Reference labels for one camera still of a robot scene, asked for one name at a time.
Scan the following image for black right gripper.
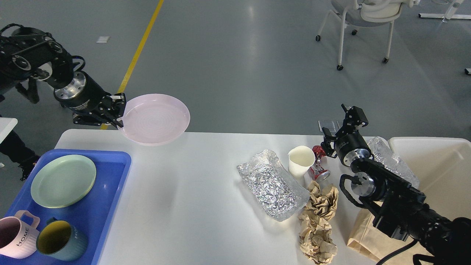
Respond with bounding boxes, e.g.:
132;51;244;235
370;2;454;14
320;104;371;167

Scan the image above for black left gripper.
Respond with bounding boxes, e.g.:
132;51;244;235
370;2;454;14
54;71;127;128

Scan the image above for pink plate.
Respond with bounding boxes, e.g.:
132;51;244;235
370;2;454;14
118;93;191;146

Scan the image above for dark green mug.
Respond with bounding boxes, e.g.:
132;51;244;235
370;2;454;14
36;218;89;261

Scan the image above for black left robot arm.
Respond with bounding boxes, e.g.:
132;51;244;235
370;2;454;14
0;24;127;128

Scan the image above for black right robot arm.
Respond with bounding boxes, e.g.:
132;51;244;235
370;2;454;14
320;104;471;265

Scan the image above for clear plastic bag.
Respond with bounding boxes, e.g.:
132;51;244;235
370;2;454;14
367;137;419;188

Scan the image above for crushed red soda can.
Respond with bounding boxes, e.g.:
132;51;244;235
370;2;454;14
308;145;331;182

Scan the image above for white paper cup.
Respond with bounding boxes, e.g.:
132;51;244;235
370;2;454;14
288;145;316;179

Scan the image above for white paper scrap on floor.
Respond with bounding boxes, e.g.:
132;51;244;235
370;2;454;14
96;36;110;43

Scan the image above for upper crumpled brown paper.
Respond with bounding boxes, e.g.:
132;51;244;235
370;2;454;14
305;180;339;221

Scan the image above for crumpled brown paper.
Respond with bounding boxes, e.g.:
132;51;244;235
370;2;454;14
305;180;339;221
299;210;338;265

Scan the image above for green plate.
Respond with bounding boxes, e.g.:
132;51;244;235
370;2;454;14
31;155;96;209

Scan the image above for crumpled silver foil bag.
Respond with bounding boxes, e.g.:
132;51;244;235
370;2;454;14
236;149;310;222

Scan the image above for black sneaker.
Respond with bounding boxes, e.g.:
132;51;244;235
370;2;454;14
18;155;40;181

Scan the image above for person leg black trousers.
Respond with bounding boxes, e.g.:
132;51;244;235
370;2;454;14
0;131;39;165

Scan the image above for blue plastic tray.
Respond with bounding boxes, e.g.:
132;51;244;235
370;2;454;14
0;149;131;265

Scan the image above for white plastic bin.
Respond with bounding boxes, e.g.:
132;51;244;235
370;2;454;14
388;137;471;220

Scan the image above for lower crumpled brown paper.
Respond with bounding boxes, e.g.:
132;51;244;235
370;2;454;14
299;210;338;265

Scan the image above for white office chair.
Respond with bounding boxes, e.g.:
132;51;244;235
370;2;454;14
316;0;419;71

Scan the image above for brown paper bag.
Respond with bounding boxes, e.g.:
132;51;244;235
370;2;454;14
347;209;431;265

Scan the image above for white stand base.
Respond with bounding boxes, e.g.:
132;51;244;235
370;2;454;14
418;0;471;22

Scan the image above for pink HOME mug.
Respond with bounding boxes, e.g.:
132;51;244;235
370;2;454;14
0;210;40;259

